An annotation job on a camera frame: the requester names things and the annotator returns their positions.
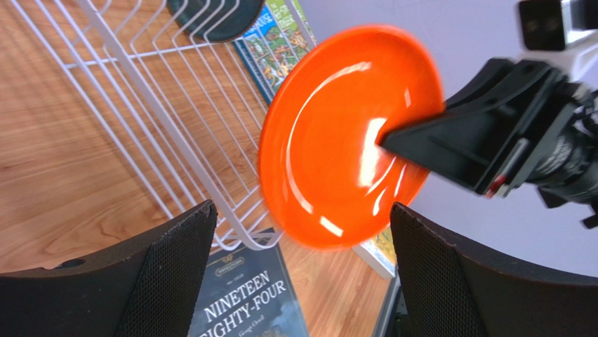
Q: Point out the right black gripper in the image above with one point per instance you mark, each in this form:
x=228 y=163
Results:
x=513 y=123

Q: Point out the green treehouse book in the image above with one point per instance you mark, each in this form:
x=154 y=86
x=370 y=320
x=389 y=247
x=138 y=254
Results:
x=292 y=21

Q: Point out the dark grey plate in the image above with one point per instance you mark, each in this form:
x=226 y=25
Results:
x=215 y=21

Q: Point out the Nineteen Eighty-Four book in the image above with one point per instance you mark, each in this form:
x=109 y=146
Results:
x=247 y=293

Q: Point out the white wire dish rack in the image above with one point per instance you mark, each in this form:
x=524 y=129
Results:
x=184 y=114

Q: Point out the yellow illustrated book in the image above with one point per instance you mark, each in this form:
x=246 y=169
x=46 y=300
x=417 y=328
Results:
x=378 y=252

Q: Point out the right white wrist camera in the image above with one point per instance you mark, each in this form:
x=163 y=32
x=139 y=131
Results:
x=560 y=33

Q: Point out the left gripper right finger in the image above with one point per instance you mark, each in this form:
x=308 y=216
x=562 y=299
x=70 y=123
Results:
x=455 y=286

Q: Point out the blue treehouse book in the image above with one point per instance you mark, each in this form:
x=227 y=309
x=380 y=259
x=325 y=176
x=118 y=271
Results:
x=258 y=56

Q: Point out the orange plate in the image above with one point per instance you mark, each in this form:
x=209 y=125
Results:
x=324 y=175

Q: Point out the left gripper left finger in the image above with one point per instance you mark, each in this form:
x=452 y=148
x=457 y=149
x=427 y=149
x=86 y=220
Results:
x=146 y=285

